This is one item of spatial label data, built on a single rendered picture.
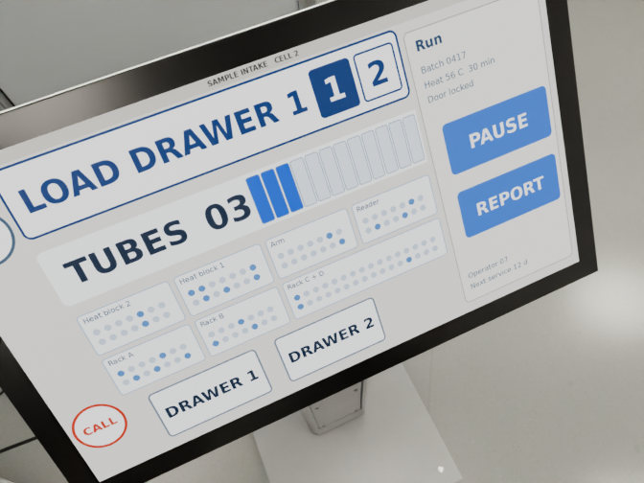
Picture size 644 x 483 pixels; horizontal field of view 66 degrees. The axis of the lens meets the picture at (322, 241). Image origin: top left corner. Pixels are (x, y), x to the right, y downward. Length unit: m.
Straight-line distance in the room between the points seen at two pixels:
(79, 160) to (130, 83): 0.06
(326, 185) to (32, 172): 0.20
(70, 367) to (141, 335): 0.06
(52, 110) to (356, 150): 0.21
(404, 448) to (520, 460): 0.30
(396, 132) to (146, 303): 0.23
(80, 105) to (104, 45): 1.10
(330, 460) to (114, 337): 1.03
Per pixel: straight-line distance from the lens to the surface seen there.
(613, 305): 1.71
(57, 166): 0.38
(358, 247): 0.41
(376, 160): 0.40
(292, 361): 0.44
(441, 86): 0.42
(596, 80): 2.26
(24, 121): 0.38
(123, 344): 0.42
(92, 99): 0.37
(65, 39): 1.52
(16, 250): 0.40
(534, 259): 0.50
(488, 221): 0.46
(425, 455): 1.40
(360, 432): 1.39
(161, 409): 0.45
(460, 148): 0.43
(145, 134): 0.37
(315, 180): 0.38
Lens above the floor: 1.42
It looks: 61 degrees down
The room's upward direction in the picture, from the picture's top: 7 degrees counter-clockwise
